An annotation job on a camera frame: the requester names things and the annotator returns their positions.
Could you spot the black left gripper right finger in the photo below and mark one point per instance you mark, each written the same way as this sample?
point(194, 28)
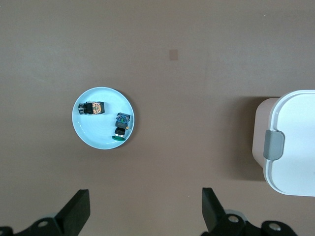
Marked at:
point(214, 216)

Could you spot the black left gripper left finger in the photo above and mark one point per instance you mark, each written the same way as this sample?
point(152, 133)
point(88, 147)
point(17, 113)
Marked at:
point(73, 211)

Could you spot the orange push button switch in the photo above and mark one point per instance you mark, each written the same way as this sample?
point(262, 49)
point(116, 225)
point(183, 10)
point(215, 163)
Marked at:
point(94, 108)

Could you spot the light blue round plate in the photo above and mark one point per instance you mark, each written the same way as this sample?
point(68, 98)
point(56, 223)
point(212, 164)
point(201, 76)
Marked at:
point(98, 134)

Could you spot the white lidded lunch box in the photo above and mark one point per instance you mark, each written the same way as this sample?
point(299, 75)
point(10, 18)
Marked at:
point(295, 147)

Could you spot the green push button switch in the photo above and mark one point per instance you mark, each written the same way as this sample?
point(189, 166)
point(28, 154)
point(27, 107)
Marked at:
point(121, 125)

